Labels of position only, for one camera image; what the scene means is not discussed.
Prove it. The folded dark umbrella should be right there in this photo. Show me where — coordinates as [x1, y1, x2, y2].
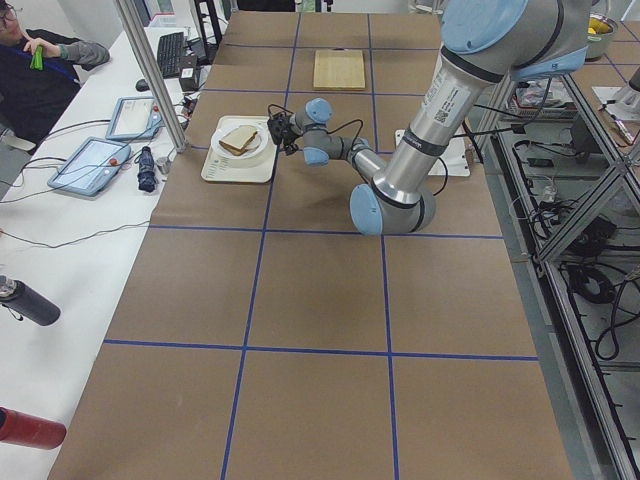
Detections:
[137, 146, 157, 193]

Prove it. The black water bottle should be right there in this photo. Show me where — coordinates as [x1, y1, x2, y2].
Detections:
[1, 275, 61, 326]

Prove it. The bread slice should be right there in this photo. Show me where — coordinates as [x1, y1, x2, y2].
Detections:
[218, 130, 260, 155]
[218, 125, 259, 151]

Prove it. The bread slice on plate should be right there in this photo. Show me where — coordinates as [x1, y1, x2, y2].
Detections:
[218, 130, 260, 155]

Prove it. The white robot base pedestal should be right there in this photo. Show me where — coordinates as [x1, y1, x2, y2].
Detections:
[429, 138, 470, 177]

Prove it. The red bottle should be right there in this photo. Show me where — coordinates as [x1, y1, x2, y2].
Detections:
[1, 407, 67, 450]

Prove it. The far teach pendant tablet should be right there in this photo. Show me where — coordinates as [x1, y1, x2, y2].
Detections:
[105, 96, 163, 142]

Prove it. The wooden cutting board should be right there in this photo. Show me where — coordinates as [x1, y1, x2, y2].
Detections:
[313, 49, 366, 91]

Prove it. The small black box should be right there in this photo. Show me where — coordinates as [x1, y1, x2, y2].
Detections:
[179, 67, 200, 92]

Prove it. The aluminium frame post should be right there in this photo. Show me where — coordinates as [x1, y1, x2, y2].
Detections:
[114, 0, 187, 154]

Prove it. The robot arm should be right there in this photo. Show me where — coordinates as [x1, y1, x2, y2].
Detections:
[268, 0, 592, 235]

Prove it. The black keyboard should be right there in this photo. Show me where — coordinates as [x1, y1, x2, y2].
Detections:
[156, 32, 185, 78]

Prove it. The black computer mouse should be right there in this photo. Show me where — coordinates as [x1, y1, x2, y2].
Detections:
[135, 79, 149, 92]

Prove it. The near teach pendant tablet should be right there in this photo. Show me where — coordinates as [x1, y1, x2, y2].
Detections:
[47, 137, 131, 197]

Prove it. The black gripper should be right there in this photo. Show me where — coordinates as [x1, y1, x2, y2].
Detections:
[282, 118, 305, 148]

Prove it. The seated person in black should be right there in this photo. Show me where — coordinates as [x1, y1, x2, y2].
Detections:
[1, 1, 110, 145]

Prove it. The teach pendant tablet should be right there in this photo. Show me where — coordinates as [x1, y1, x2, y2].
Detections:
[105, 96, 163, 142]
[47, 137, 131, 197]

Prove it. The small metal cup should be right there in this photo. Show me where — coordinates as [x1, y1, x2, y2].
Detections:
[156, 157, 171, 175]

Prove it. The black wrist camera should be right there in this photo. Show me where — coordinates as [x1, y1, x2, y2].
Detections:
[267, 112, 295, 146]

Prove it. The white round plate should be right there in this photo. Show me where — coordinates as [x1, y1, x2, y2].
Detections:
[210, 124, 267, 159]

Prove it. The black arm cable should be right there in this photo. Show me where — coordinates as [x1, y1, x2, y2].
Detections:
[266, 103, 366, 151]

